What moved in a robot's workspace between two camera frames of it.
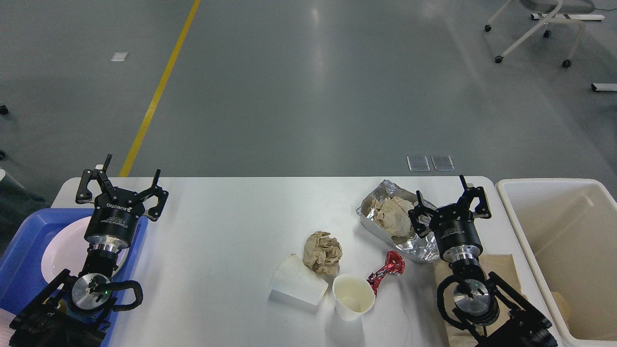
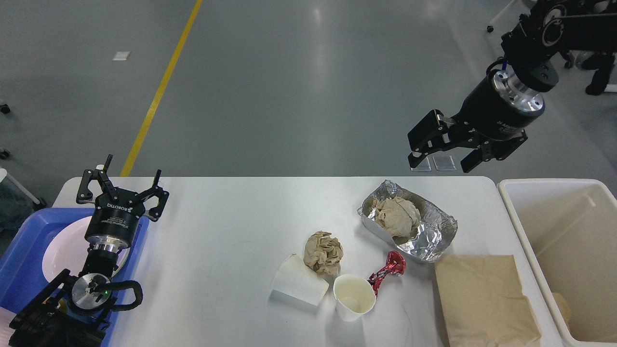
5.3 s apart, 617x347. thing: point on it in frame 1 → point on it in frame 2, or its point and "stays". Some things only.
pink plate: [64, 247] stays
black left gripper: [113, 220] stays
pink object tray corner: [6, 332] stays
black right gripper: [453, 224] → [498, 111]
